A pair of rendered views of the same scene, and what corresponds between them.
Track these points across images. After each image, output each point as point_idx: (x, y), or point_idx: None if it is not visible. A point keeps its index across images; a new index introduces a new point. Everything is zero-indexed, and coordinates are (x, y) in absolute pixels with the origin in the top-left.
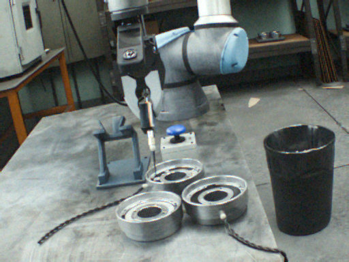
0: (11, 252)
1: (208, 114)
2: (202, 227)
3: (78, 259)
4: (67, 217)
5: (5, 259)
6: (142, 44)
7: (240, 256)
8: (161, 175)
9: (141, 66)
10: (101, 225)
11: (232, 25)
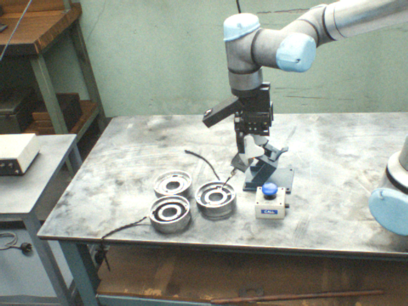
0: (181, 142)
1: (395, 236)
2: None
3: (158, 167)
4: (212, 158)
5: (175, 141)
6: (215, 113)
7: (115, 223)
8: (223, 190)
9: (204, 124)
10: (192, 173)
11: (394, 184)
